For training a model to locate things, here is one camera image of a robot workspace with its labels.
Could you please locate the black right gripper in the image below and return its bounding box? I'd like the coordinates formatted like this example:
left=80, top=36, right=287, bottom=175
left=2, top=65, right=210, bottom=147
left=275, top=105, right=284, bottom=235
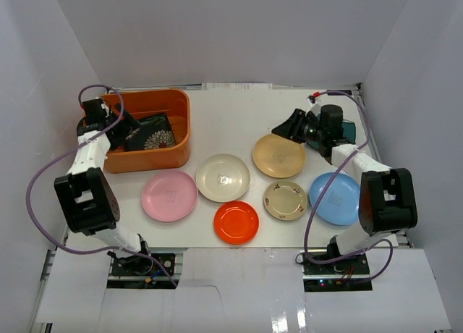
left=273, top=109, right=326, bottom=145

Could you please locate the black floral square plate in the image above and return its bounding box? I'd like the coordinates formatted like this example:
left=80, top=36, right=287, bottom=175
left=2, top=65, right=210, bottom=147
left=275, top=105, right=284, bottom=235
left=124, top=113, right=177, bottom=151

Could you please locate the dark teal square plate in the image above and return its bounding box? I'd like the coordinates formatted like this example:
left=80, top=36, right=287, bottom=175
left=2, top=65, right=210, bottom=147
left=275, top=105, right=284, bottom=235
left=307, top=116, right=357, bottom=149

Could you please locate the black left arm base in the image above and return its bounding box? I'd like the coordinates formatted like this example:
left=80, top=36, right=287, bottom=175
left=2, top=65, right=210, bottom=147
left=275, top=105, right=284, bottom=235
left=107, top=251, right=176, bottom=277

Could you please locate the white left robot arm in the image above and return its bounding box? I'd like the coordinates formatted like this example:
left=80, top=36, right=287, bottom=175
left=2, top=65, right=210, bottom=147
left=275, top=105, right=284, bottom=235
left=54, top=98, right=153, bottom=274

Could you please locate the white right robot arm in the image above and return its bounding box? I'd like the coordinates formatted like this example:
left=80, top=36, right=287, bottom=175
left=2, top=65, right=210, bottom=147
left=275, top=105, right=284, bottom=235
left=271, top=104, right=418, bottom=274

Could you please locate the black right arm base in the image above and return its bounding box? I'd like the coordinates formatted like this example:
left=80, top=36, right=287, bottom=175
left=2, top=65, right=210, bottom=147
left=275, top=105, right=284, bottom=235
left=295, top=253, right=373, bottom=293

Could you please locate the orange plastic bin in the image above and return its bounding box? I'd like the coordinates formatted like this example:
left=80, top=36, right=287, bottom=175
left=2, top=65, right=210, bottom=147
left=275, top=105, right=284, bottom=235
left=101, top=89, right=191, bottom=174

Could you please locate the yellow round plate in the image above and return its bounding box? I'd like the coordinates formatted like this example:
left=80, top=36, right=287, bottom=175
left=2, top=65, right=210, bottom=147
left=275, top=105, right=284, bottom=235
left=252, top=134, right=306, bottom=178

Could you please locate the small blue label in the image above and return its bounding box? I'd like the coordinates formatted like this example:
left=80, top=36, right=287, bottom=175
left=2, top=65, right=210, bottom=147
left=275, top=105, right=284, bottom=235
left=326, top=90, right=353, bottom=96

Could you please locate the beige floral small plate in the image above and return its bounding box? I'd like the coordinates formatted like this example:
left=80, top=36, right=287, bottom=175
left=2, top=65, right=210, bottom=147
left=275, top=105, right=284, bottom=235
left=263, top=180, right=308, bottom=221

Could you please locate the pink round plate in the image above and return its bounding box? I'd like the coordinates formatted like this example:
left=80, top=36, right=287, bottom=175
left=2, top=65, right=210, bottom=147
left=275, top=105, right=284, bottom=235
left=141, top=170, right=199, bottom=223

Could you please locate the cream round plate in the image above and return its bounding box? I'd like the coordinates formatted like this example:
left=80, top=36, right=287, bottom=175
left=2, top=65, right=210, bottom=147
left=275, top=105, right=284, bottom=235
left=195, top=153, right=250, bottom=203

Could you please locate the blue round plate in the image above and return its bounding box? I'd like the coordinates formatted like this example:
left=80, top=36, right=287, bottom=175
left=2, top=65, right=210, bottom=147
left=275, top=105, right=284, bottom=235
left=316, top=173, right=360, bottom=227

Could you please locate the white paper sheet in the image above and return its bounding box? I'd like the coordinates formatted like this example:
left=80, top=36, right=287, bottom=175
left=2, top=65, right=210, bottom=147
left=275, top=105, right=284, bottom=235
left=202, top=83, right=273, bottom=90

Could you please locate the orange round plate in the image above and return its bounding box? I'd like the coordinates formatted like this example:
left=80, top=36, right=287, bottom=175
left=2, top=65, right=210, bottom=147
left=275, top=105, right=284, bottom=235
left=213, top=201, right=260, bottom=245

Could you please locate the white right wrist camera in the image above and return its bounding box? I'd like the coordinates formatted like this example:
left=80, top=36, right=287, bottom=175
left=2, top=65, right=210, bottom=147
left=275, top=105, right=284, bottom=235
left=307, top=92, right=321, bottom=115

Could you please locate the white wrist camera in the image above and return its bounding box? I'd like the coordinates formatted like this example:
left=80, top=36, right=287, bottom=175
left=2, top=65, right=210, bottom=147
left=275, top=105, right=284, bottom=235
left=101, top=99, right=111, bottom=117
left=307, top=92, right=321, bottom=115

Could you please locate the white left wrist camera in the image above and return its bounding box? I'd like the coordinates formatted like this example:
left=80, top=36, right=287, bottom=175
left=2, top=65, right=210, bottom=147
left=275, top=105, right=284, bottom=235
left=101, top=99, right=111, bottom=117

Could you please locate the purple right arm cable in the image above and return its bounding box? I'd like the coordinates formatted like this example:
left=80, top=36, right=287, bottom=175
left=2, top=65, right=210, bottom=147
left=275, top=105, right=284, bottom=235
left=302, top=89, right=394, bottom=284

